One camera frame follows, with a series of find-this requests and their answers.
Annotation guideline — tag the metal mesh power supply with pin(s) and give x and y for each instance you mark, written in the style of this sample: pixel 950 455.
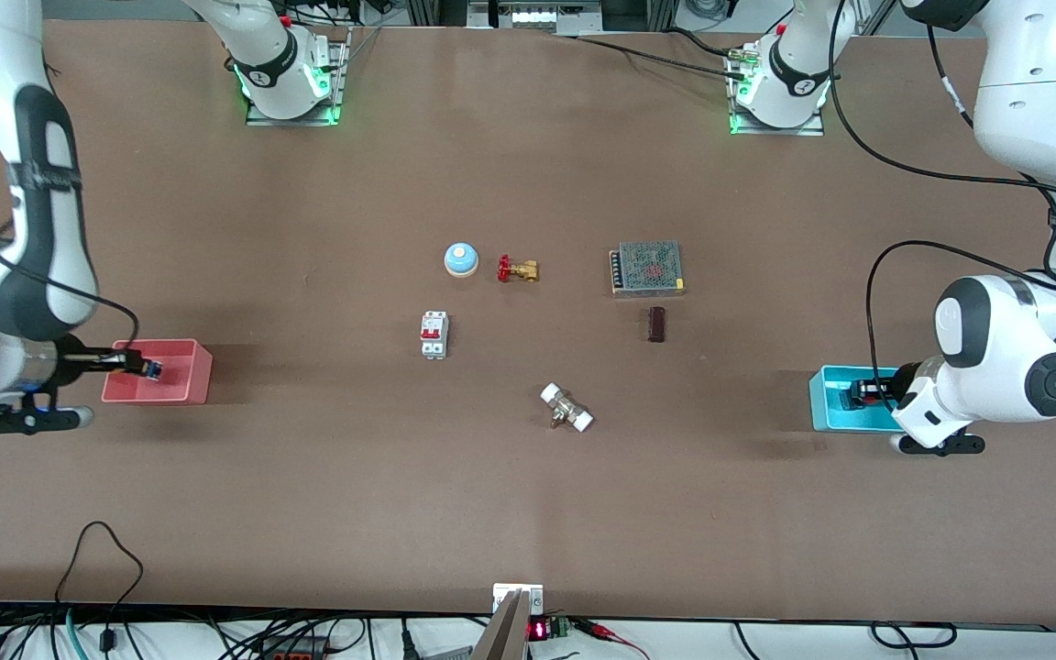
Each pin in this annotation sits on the metal mesh power supply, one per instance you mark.
pixel 647 268

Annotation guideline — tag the pink plastic bin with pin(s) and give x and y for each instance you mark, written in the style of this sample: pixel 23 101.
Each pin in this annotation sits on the pink plastic bin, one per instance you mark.
pixel 181 385

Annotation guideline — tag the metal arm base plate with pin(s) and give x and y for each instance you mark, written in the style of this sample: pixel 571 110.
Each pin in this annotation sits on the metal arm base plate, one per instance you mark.
pixel 780 128
pixel 294 117

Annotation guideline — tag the grey metal bar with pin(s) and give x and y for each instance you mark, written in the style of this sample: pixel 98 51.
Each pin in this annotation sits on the grey metal bar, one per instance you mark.
pixel 502 632

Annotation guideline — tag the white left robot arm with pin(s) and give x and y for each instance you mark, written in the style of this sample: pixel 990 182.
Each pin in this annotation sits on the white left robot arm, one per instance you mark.
pixel 1014 92

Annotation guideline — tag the red push button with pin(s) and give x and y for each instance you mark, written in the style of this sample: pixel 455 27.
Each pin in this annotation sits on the red push button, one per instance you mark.
pixel 853 396

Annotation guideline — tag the dark brown small block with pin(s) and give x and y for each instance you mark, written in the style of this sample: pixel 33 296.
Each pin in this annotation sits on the dark brown small block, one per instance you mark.
pixel 656 324

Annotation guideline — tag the aluminium frame equipment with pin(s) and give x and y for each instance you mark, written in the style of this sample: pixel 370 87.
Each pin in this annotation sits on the aluminium frame equipment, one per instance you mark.
pixel 533 14

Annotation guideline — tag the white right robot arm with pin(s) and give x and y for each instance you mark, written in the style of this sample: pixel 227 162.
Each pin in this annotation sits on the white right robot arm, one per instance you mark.
pixel 42 183

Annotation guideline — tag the cyan plastic bin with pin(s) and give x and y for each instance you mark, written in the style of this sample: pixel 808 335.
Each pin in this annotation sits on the cyan plastic bin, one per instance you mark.
pixel 830 417

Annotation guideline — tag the metal fitting white caps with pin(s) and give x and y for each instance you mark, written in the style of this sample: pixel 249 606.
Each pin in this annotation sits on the metal fitting white caps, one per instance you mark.
pixel 566 407

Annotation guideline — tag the red digit display module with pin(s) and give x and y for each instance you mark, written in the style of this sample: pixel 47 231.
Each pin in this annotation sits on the red digit display module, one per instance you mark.
pixel 542 629

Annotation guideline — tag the blue round dome button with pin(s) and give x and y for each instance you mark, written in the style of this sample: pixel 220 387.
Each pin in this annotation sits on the blue round dome button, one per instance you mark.
pixel 460 259

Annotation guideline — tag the white metal bracket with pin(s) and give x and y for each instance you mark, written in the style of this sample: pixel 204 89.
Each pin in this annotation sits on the white metal bracket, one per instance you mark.
pixel 517 594

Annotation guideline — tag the white red circuit breaker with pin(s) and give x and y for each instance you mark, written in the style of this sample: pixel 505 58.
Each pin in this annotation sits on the white red circuit breaker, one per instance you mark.
pixel 434 335

